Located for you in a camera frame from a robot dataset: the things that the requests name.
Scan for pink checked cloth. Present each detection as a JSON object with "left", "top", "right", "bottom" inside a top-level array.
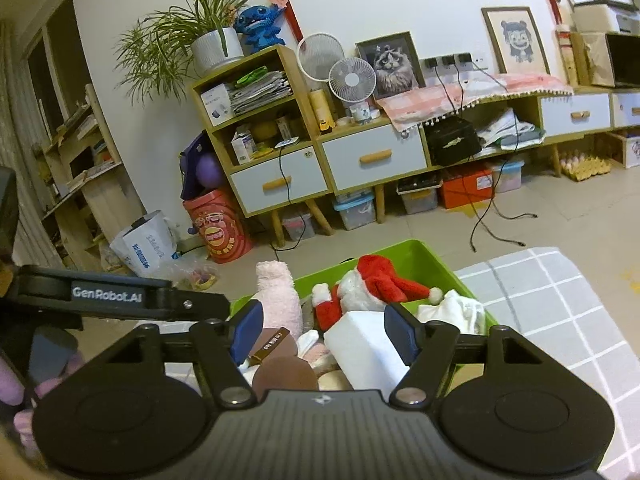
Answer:
[{"left": 376, "top": 72, "right": 575, "bottom": 133}]

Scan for potted spider plant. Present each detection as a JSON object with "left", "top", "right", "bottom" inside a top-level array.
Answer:
[{"left": 115, "top": 0, "right": 261, "bottom": 96}]

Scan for white printed cardboard box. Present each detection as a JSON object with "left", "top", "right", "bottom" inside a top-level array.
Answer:
[{"left": 607, "top": 130, "right": 640, "bottom": 168}]

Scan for brown cardboard box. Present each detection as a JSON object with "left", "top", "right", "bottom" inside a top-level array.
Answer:
[{"left": 570, "top": 32, "right": 616, "bottom": 88}]

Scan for black cable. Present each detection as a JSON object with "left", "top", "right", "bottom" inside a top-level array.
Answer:
[
  {"left": 470, "top": 62, "right": 539, "bottom": 221},
  {"left": 270, "top": 147, "right": 306, "bottom": 251},
  {"left": 435, "top": 65, "right": 496, "bottom": 253},
  {"left": 452, "top": 65, "right": 526, "bottom": 248}
]

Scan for framed cat picture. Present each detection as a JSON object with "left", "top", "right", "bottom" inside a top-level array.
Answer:
[{"left": 356, "top": 31, "right": 426, "bottom": 101}]

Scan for white cloth pouch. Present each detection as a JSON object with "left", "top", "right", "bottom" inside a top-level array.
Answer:
[{"left": 415, "top": 290, "right": 486, "bottom": 336}]

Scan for blue lid storage box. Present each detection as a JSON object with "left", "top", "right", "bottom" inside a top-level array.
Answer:
[{"left": 334, "top": 195, "right": 377, "bottom": 231}]

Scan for person's left hand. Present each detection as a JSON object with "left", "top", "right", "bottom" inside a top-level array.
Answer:
[{"left": 0, "top": 350, "right": 83, "bottom": 448}]

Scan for small white carton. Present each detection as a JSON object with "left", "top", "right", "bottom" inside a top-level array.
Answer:
[{"left": 231, "top": 132, "right": 257, "bottom": 165}]

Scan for dark purple bag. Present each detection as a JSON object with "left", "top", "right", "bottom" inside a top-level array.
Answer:
[{"left": 180, "top": 130, "right": 213, "bottom": 201}]

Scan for pink fuzzy sock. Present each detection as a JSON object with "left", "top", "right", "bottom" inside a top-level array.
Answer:
[{"left": 255, "top": 260, "right": 303, "bottom": 341}]

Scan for red cardboard box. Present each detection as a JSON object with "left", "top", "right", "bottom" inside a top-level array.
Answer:
[{"left": 439, "top": 167, "right": 496, "bottom": 209}]

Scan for small white desk fan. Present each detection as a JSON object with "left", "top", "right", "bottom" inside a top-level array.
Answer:
[{"left": 328, "top": 57, "right": 377, "bottom": 116}]

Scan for white plush doll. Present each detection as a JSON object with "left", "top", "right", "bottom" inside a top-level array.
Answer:
[{"left": 297, "top": 329, "right": 351, "bottom": 392}]

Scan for white plastic bag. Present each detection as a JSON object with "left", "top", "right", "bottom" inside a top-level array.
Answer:
[{"left": 109, "top": 210, "right": 178, "bottom": 277}]

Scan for red printed bag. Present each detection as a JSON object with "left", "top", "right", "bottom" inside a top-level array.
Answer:
[{"left": 182, "top": 187, "right": 253, "bottom": 265}]

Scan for beige curtain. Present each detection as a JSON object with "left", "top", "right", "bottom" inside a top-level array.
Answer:
[{"left": 0, "top": 20, "right": 51, "bottom": 271}]

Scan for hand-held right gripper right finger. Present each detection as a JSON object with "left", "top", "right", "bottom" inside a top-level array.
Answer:
[{"left": 384, "top": 302, "right": 591, "bottom": 408}]

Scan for black case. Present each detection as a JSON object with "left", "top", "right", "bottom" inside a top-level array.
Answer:
[{"left": 424, "top": 117, "right": 483, "bottom": 167}]

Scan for pile of papers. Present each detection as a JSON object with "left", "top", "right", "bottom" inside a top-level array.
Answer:
[{"left": 477, "top": 107, "right": 546, "bottom": 151}]

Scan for white round mesh fan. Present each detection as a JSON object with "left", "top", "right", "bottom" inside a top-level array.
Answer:
[{"left": 296, "top": 32, "right": 346, "bottom": 82}]

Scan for wooden drawer cabinet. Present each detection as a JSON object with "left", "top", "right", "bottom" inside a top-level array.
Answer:
[{"left": 312, "top": 110, "right": 432, "bottom": 225}]

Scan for purple ball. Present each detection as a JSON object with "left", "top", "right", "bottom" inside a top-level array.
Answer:
[{"left": 196, "top": 155, "right": 226, "bottom": 188}]

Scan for egg tray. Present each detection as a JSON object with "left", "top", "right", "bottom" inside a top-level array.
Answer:
[{"left": 560, "top": 152, "right": 612, "bottom": 181}]

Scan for framed cartoon picture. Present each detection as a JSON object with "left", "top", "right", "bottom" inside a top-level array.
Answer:
[{"left": 481, "top": 6, "right": 551, "bottom": 77}]

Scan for green plastic bin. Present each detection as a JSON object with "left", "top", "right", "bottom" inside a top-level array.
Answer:
[{"left": 227, "top": 239, "right": 501, "bottom": 396}]

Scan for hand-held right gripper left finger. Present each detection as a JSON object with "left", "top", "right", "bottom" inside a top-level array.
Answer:
[{"left": 65, "top": 299, "right": 266, "bottom": 408}]

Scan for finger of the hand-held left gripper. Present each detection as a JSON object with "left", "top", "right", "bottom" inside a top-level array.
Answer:
[{"left": 167, "top": 287, "right": 231, "bottom": 320}]

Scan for grey checked tablecloth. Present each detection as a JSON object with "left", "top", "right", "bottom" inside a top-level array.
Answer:
[{"left": 452, "top": 246, "right": 640, "bottom": 480}]

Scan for white sponge block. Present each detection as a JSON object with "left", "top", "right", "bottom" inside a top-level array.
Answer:
[{"left": 322, "top": 310, "right": 416, "bottom": 393}]

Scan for wooden shelf cabinet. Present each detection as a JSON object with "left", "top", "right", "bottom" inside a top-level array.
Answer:
[{"left": 191, "top": 44, "right": 335, "bottom": 250}]

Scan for black monitor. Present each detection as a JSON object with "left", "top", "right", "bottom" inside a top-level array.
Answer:
[{"left": 605, "top": 32, "right": 640, "bottom": 88}]

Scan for dark lid storage box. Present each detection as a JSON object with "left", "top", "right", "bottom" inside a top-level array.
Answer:
[{"left": 397, "top": 176, "right": 443, "bottom": 215}]

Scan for long wooden tv console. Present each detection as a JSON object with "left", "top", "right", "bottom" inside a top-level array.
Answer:
[{"left": 420, "top": 87, "right": 640, "bottom": 178}]

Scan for stack of newspapers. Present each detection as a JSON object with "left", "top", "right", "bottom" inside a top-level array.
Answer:
[{"left": 227, "top": 70, "right": 293, "bottom": 116}]

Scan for yellow bottle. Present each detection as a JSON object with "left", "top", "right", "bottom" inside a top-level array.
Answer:
[{"left": 310, "top": 89, "right": 335, "bottom": 135}]

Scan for clear storage box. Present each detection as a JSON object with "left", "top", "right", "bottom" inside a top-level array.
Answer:
[
  {"left": 492, "top": 160, "right": 525, "bottom": 193},
  {"left": 282, "top": 212, "right": 317, "bottom": 241}
]

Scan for brown soft toy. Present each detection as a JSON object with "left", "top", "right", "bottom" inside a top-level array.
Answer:
[{"left": 247, "top": 327, "right": 321, "bottom": 393}]

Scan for clear plastic bag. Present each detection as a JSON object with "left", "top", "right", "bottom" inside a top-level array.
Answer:
[{"left": 172, "top": 255, "right": 221, "bottom": 291}]

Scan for wooden rack shelf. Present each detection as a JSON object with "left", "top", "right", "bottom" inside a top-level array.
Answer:
[{"left": 32, "top": 85, "right": 146, "bottom": 271}]

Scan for white drawer wooden handle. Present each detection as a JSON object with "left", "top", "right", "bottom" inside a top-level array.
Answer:
[
  {"left": 321, "top": 124, "right": 429, "bottom": 192},
  {"left": 611, "top": 91, "right": 640, "bottom": 128},
  {"left": 230, "top": 145, "right": 330, "bottom": 213},
  {"left": 539, "top": 92, "right": 612, "bottom": 137}
]

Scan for blue plush toy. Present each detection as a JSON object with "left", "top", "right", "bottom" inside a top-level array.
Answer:
[{"left": 234, "top": 2, "right": 286, "bottom": 53}]

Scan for red white santa plush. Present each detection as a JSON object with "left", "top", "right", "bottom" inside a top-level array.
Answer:
[{"left": 311, "top": 255, "right": 445, "bottom": 333}]

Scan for wall power sockets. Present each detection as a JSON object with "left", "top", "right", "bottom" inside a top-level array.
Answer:
[{"left": 425, "top": 52, "right": 488, "bottom": 68}]

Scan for white printer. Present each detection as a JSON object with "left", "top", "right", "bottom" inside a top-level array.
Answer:
[{"left": 572, "top": 0, "right": 640, "bottom": 35}]

